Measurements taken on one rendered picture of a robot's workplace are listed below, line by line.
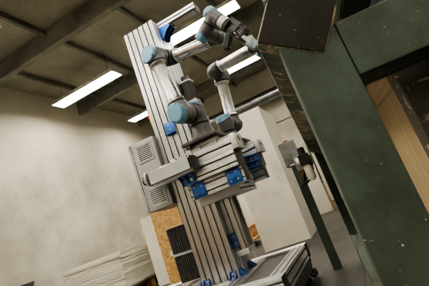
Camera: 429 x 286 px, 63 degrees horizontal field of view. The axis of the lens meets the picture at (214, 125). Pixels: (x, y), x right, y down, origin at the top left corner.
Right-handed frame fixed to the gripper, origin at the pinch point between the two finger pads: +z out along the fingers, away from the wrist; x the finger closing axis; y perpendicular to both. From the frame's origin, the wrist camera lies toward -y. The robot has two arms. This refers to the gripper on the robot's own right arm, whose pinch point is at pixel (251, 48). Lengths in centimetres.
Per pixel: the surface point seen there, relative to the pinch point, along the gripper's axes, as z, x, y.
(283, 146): 28, 90, -36
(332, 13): 59, -114, 2
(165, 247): -10, 155, -198
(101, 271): -77, 229, -335
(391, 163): 78, -114, -10
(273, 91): -225, 797, 4
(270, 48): 54, -115, -7
